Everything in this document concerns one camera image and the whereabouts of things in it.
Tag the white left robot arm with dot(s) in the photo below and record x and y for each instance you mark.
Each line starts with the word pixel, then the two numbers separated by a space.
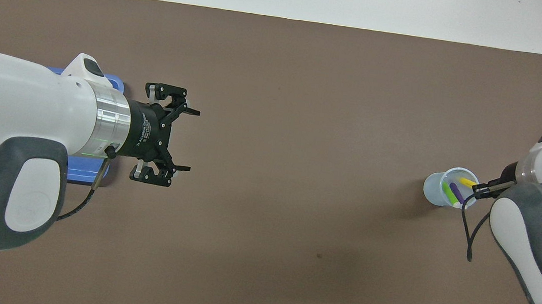
pixel 5 106

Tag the clear plastic cup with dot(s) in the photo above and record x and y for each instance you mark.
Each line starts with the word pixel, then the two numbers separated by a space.
pixel 432 188

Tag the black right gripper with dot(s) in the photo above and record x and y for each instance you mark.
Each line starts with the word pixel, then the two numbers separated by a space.
pixel 509 175

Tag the purple pen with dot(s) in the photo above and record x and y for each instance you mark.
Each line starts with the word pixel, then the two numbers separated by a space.
pixel 456 192

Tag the blue plastic tray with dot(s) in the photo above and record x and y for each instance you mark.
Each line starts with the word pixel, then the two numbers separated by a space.
pixel 84 174

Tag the yellow pen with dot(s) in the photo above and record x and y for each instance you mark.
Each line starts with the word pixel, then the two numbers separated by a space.
pixel 467 182

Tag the brown table mat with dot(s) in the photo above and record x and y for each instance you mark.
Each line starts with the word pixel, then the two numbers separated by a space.
pixel 307 100

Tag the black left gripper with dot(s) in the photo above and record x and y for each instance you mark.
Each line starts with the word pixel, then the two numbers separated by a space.
pixel 148 132

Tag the green pen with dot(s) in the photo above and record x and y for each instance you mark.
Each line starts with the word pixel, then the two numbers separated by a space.
pixel 448 192

